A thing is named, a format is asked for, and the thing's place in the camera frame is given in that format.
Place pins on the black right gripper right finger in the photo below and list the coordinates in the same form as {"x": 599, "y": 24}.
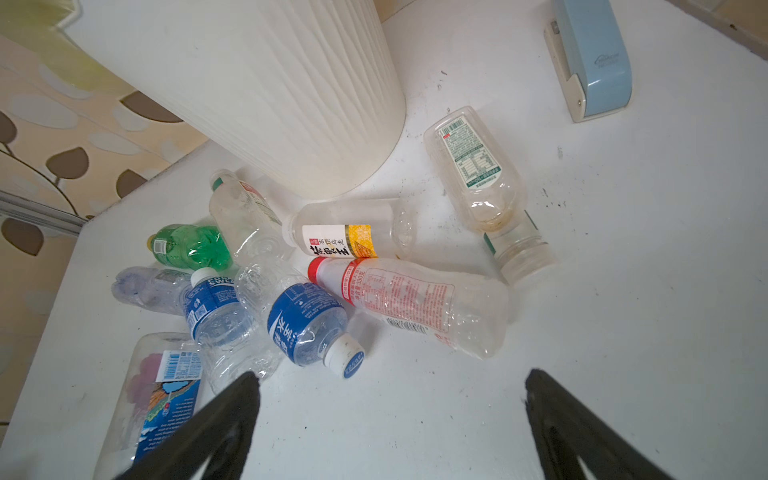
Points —
{"x": 571, "y": 439}

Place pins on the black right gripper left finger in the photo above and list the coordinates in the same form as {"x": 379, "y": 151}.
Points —
{"x": 215, "y": 442}

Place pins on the clear bottle blue artesian label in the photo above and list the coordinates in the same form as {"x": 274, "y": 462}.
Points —
{"x": 159, "y": 394}

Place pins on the white ribbed waste bin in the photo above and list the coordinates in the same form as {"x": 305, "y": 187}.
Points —
{"x": 306, "y": 91}

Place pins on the yellow bin liner bag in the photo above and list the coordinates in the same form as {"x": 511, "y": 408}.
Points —
{"x": 37, "y": 16}

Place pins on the water bottle blue label white cap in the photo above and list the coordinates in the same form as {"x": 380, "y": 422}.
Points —
{"x": 232, "y": 342}

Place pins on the clear bottle red cap red print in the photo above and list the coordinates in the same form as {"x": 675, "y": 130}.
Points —
{"x": 467, "y": 312}

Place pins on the small bottle blue label white cap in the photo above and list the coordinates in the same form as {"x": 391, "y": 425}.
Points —
{"x": 306, "y": 323}

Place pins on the clear bluish bottle lying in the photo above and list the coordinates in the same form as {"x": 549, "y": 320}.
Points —
{"x": 152, "y": 289}

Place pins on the green bottle yellow cap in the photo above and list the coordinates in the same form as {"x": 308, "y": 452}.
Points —
{"x": 190, "y": 247}

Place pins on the clear bottle green red neck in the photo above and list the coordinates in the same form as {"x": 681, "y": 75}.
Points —
{"x": 249, "y": 227}

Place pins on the clear bottle green band label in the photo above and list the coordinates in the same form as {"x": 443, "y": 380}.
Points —
{"x": 488, "y": 194}

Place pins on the tea bottle yellow white label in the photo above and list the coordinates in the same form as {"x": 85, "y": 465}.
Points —
{"x": 362, "y": 228}

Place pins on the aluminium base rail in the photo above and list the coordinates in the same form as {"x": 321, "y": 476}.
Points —
{"x": 40, "y": 215}

